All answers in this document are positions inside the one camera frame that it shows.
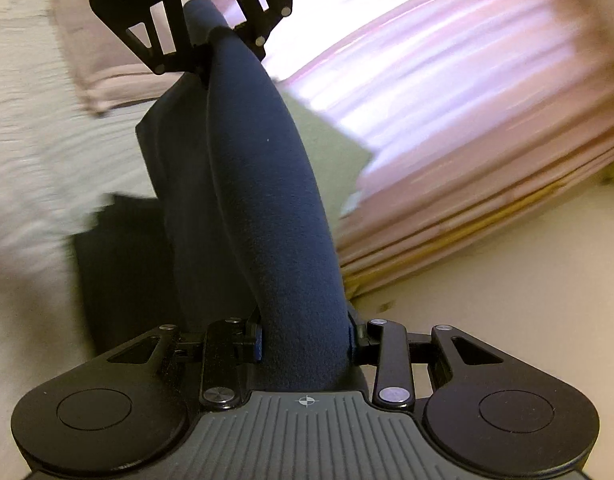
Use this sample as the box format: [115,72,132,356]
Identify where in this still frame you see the striped white bed sheet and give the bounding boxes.
[0,0,153,479]

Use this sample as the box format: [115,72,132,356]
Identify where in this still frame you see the pink folded blanket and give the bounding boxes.
[50,0,180,115]

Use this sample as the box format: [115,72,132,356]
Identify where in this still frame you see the pink window curtain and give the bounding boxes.
[266,0,614,297]

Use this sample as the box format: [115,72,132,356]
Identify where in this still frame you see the green knitted cushion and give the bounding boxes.
[279,88,372,230]

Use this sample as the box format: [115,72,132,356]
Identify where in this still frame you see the navy blue garment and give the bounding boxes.
[136,0,367,391]

